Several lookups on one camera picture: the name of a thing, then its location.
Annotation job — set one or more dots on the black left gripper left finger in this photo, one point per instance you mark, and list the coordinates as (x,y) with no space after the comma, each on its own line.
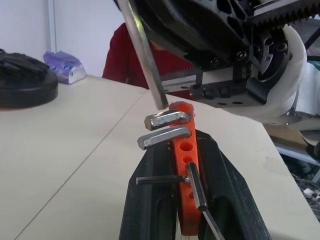
(147,200)

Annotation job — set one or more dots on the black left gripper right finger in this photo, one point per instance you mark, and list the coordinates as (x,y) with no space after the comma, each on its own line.
(232,200)

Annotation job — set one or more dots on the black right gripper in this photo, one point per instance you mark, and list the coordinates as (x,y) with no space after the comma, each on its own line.
(270,50)

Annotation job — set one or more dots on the long silver hex key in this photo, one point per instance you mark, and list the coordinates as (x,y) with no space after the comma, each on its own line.
(142,50)

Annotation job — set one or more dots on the orange hex key holder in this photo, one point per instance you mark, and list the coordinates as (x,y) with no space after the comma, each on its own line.
(186,147)

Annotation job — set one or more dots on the small dark hex key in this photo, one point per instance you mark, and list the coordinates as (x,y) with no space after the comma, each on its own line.
(157,180)

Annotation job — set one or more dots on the thin silver hex key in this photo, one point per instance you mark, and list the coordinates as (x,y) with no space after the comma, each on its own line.
(212,225)

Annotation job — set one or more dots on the medium silver hex key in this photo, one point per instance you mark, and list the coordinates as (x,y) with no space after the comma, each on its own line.
(160,137)

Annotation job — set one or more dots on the thick silver hex key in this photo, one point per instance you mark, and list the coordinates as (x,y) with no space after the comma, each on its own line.
(162,120)

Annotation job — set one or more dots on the person in red shirt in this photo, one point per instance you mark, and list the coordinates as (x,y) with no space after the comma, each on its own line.
(117,57)

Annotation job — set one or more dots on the brown cardboard piece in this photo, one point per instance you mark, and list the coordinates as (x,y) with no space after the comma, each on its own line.
(287,136)

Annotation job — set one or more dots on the purple tissue pack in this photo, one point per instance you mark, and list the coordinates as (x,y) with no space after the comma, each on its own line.
(65,66)

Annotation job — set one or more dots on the black round base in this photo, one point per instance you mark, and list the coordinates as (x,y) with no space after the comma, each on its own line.
(27,90)

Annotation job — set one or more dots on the black glove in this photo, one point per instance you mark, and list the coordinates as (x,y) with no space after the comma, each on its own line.
(20,61)

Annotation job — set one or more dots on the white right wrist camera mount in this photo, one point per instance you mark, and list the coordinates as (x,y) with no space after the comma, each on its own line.
(287,95)

